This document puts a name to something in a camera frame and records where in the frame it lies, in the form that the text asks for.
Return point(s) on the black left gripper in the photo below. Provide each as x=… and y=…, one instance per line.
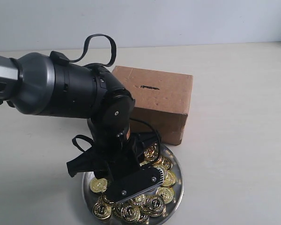
x=115, y=154

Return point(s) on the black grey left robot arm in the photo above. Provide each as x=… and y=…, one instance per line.
x=36, y=84

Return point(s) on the brown cardboard slotted box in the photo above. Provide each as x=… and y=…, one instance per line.
x=162, y=99

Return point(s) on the gold coin left side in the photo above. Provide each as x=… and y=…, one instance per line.
x=98, y=185

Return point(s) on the gold coin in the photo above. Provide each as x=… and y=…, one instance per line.
x=170, y=179
x=102, y=211
x=98, y=185
x=155, y=203
x=130, y=213

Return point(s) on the gold coin right side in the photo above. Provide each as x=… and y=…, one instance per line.
x=170, y=179

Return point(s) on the round steel plate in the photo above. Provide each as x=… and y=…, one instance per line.
x=171, y=195

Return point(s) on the gold coin front left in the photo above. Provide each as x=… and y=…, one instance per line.
x=102, y=211

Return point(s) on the gold coin front centre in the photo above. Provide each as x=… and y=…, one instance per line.
x=130, y=213

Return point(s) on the gold coin front right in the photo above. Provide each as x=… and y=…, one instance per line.
x=155, y=203

